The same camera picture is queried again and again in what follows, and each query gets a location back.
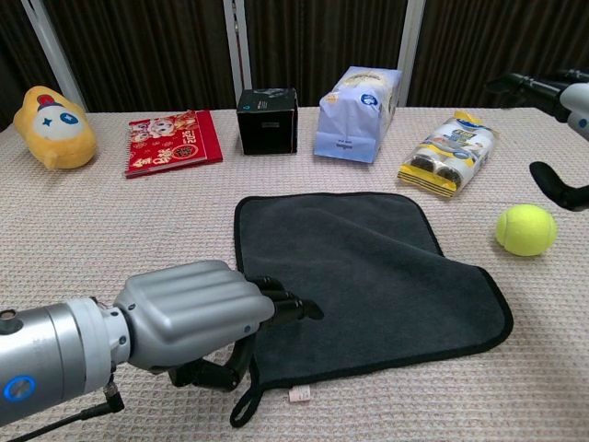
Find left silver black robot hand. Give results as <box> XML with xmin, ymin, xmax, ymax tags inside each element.
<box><xmin>112</xmin><ymin>260</ymin><xmax>326</xmax><ymax>392</ymax></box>

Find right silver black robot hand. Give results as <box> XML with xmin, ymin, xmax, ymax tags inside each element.
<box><xmin>485</xmin><ymin>68</ymin><xmax>589</xmax><ymax>213</ymax></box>

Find grey and red cloth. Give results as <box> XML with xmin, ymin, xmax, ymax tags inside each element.
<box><xmin>228</xmin><ymin>192</ymin><xmax>514</xmax><ymax>429</ymax></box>

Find beige woven tablecloth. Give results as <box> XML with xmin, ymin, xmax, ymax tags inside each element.
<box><xmin>0</xmin><ymin>106</ymin><xmax>589</xmax><ymax>442</ymax></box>

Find yellow-green tennis ball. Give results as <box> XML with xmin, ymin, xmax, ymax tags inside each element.
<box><xmin>494</xmin><ymin>204</ymin><xmax>559</xmax><ymax>258</ymax></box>

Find lint roller refill pack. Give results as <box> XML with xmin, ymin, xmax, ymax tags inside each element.
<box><xmin>397</xmin><ymin>110</ymin><xmax>501</xmax><ymax>201</ymax></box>

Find red decorated packet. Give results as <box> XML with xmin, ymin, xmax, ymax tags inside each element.
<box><xmin>124</xmin><ymin>109</ymin><xmax>225</xmax><ymax>180</ymax></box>

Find black cardboard box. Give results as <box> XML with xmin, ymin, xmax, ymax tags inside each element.
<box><xmin>236</xmin><ymin>87</ymin><xmax>299</xmax><ymax>157</ymax></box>

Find yellow plush toy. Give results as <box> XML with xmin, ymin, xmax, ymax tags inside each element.
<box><xmin>12</xmin><ymin>85</ymin><xmax>98</xmax><ymax>171</ymax></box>

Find light blue snack bag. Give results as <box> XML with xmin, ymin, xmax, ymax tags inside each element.
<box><xmin>313</xmin><ymin>65</ymin><xmax>404</xmax><ymax>165</ymax></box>

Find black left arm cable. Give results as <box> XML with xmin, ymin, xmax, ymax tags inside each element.
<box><xmin>0</xmin><ymin>384</ymin><xmax>126</xmax><ymax>442</ymax></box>

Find white partition frame post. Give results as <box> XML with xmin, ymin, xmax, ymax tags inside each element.
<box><xmin>223</xmin><ymin>0</ymin><xmax>252</xmax><ymax>110</ymax></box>
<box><xmin>396</xmin><ymin>0</ymin><xmax>427</xmax><ymax>108</ymax></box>
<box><xmin>20</xmin><ymin>0</ymin><xmax>88</xmax><ymax>111</ymax></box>

